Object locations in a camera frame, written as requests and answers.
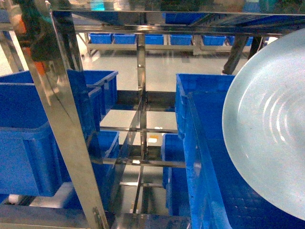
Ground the stainless steel shelf rack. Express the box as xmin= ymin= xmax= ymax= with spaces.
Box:
xmin=0 ymin=0 xmax=305 ymax=229

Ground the blue crate left front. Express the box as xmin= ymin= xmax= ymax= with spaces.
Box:
xmin=0 ymin=83 xmax=97 ymax=197

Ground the light blue round plate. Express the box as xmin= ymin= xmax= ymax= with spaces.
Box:
xmin=222 ymin=29 xmax=305 ymax=219

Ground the blue crate holding plate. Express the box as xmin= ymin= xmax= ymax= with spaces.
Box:
xmin=175 ymin=73 xmax=305 ymax=229

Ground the blue crate left rear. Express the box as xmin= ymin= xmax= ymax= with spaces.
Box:
xmin=0 ymin=70 xmax=118 ymax=118

